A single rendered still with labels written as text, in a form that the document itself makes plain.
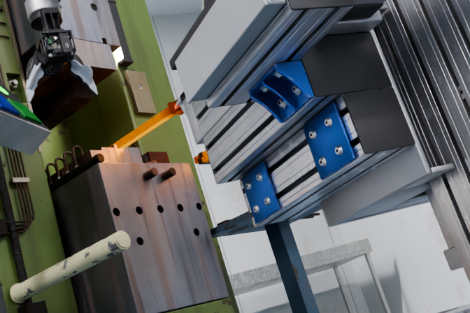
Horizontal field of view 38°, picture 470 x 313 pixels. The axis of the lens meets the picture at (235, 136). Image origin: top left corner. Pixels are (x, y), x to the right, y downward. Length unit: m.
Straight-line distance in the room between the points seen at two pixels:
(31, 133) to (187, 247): 0.62
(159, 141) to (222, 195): 4.25
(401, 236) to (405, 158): 5.51
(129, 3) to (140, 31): 0.12
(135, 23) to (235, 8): 1.90
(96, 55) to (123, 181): 0.47
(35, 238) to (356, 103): 1.27
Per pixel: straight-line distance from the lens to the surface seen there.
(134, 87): 2.51
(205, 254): 2.15
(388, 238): 6.65
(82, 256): 1.68
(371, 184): 1.07
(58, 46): 1.57
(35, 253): 2.01
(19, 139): 1.74
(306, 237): 7.00
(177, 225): 2.10
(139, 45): 2.68
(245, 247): 6.66
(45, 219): 2.07
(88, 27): 2.33
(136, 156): 2.18
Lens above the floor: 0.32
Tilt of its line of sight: 16 degrees up
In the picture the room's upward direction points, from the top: 18 degrees counter-clockwise
